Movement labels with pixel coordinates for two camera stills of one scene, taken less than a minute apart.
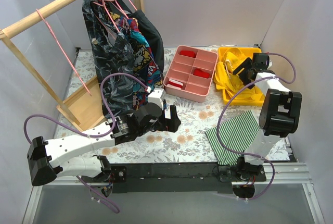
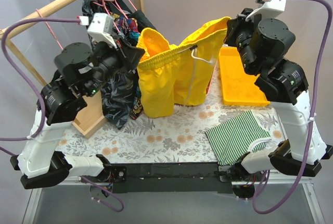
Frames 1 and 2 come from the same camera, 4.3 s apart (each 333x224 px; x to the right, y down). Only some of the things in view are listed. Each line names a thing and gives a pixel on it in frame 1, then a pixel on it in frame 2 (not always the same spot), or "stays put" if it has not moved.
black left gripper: (164, 124) to (126, 56)
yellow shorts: (226, 79) to (170, 75)
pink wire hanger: (59, 42) stays put
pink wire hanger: (104, 5) stays put
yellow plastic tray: (229, 59) stays put
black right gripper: (250, 70) to (232, 33)
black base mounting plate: (167, 178) stays put
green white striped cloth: (237, 135) stays put
